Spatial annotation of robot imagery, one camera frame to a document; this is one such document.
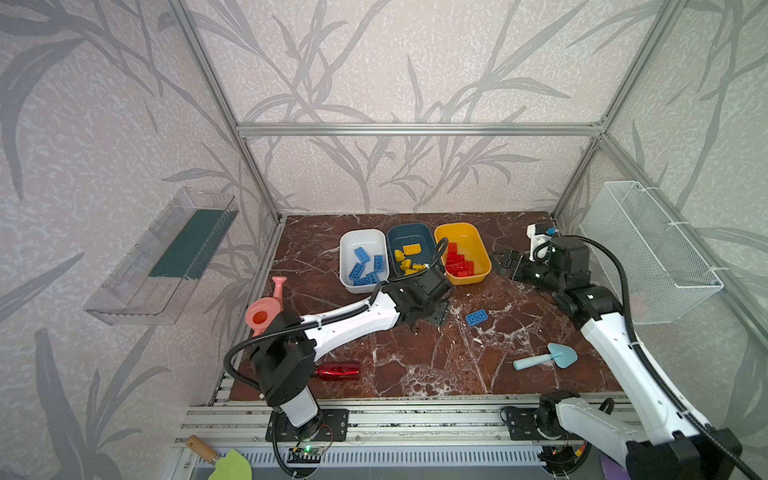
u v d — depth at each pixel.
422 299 0.62
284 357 0.43
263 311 0.83
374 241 1.08
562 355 0.82
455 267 1.02
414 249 1.08
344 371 0.78
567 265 0.55
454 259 1.05
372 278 1.00
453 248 1.08
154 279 0.65
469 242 1.12
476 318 0.91
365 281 1.00
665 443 0.38
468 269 1.02
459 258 1.05
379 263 1.05
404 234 1.12
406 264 1.01
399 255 1.05
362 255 1.07
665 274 0.61
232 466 0.68
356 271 1.02
